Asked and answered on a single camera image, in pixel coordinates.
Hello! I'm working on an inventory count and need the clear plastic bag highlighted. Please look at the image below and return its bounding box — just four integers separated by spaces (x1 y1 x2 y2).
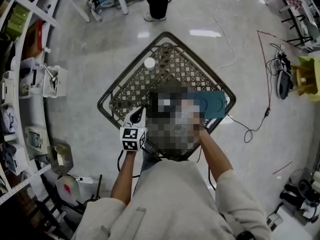
46 143 75 176

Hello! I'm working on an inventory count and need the brown wicker metal table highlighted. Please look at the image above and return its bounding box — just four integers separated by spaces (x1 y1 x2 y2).
96 31 237 162

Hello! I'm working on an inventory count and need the yellow-green stool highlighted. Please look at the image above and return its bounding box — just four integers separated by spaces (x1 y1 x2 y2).
289 55 320 103

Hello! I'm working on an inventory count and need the white round container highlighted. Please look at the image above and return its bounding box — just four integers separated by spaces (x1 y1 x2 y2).
143 57 156 71

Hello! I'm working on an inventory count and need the teal box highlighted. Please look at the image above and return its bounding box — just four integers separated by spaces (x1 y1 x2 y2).
187 90 227 120

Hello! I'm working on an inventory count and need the white storage bin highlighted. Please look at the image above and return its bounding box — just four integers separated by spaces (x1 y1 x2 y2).
42 65 69 99

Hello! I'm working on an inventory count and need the person's right forearm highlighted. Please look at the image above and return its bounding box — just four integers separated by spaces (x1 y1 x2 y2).
198 127 235 180

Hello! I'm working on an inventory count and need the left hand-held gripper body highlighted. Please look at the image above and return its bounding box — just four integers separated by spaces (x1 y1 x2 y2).
119 106 149 152

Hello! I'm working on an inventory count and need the black and grey device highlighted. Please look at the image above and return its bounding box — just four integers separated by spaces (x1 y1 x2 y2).
275 69 295 101

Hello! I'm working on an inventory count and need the green box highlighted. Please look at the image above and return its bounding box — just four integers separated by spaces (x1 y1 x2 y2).
5 4 31 40

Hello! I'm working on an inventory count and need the white sheet with red mark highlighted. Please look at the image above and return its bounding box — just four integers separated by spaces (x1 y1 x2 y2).
55 174 83 206

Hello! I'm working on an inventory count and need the white power strip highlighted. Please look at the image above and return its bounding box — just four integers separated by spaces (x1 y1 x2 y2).
265 212 284 231

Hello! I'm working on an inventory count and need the red floor cable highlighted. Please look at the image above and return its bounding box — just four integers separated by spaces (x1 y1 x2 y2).
257 29 274 110

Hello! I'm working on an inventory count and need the black appliance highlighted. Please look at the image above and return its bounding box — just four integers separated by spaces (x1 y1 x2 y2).
279 178 319 210

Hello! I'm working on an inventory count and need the person's beige shirt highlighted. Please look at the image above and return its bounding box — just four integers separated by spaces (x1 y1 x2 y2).
71 158 274 240

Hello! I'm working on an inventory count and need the black floor cable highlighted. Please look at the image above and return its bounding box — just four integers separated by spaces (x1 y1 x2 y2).
225 106 273 144

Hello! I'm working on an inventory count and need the person's left forearm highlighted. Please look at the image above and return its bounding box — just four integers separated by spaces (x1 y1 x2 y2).
110 149 137 206

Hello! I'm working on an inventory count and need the white shelf unit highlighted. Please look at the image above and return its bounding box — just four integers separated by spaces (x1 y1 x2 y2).
0 0 63 206

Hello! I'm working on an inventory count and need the white floor cable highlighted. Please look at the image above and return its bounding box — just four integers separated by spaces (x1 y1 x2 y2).
213 0 237 71

